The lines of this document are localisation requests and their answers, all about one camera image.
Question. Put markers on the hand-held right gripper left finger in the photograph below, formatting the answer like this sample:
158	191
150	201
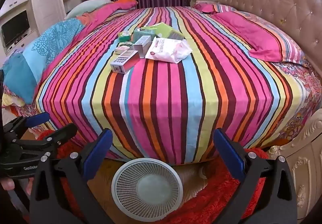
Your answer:
98	156

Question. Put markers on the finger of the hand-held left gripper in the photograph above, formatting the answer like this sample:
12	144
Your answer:
35	120
60	134

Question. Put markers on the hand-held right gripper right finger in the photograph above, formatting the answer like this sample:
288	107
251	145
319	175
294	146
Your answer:
230	156

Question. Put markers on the white plastic waste basket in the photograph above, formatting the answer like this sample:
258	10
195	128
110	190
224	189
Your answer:
147	188

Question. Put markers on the red and white box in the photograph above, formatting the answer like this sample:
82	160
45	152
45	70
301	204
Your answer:
125	63

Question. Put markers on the small pink and white box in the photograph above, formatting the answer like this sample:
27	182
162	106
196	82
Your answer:
122	49

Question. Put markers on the silver cardboard box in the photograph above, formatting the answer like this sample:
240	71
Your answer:
142	46

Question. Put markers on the green tissue packet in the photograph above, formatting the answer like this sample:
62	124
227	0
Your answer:
125	36

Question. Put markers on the white wet wipes packet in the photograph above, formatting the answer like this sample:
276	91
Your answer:
166	50

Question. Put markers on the teal cardboard box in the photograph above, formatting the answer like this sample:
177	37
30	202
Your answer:
142	34

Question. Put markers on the light green cardboard box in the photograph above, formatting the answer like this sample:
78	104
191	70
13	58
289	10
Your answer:
167	30

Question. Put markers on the person's left hand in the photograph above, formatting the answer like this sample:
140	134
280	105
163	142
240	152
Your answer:
7	184

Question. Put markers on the blue and pink quilt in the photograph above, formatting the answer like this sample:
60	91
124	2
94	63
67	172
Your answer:
50	45

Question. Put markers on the striped bed sheet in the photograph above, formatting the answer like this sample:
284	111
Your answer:
176	100

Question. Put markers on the floral bed skirt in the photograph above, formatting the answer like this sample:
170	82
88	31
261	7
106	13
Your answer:
301	103

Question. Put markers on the black television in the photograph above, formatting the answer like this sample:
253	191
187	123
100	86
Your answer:
15	28

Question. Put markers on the white television cabinet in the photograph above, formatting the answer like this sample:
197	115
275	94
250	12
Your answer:
12	0

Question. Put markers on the large pink pillow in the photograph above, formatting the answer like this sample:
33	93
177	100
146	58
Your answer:
251	35

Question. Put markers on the pale green pillow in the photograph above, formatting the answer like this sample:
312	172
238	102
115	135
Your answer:
85	6

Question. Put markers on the small pink pillow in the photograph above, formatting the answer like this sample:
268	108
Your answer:
208	8

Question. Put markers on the cream nightstand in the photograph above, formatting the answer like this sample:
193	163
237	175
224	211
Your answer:
201	1

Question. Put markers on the cream carved bed frame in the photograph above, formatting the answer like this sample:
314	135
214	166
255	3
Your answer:
307	163

